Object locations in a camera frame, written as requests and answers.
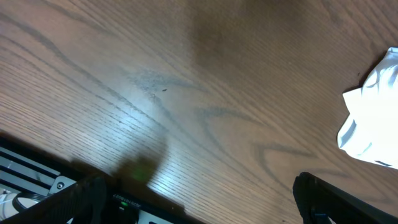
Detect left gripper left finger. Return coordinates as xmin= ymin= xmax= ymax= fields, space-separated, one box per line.
xmin=2 ymin=175 xmax=106 ymax=224

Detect white t-shirt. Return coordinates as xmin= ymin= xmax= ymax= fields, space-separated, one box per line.
xmin=337 ymin=47 xmax=397 ymax=169

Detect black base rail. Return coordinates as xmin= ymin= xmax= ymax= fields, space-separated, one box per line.
xmin=1 ymin=137 xmax=198 ymax=224

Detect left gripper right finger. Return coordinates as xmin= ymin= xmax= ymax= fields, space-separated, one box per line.
xmin=293 ymin=172 xmax=397 ymax=224

